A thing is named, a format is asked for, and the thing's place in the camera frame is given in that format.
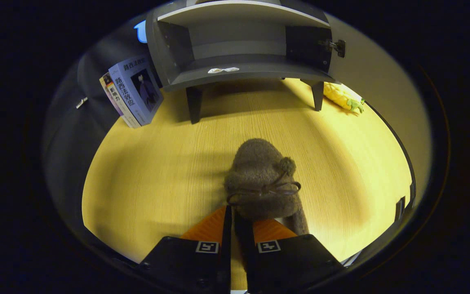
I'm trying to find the brown fuzzy shoe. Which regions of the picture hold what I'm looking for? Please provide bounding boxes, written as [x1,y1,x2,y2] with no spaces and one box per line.
[224,138,310,236]

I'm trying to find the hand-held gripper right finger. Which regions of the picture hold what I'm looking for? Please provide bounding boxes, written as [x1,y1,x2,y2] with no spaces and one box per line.
[234,212,345,294]

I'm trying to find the blue purple book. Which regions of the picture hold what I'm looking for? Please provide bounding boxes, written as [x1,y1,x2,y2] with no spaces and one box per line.
[108,54,164,126]

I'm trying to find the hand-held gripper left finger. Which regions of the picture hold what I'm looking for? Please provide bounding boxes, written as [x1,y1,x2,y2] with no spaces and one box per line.
[137,205,232,294]

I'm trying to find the grey shoe cabinet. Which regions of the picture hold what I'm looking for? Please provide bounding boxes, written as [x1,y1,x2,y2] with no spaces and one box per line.
[145,0,346,124]

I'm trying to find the yellow plush toy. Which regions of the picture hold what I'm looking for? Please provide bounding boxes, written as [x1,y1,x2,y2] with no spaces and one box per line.
[324,82,365,114]

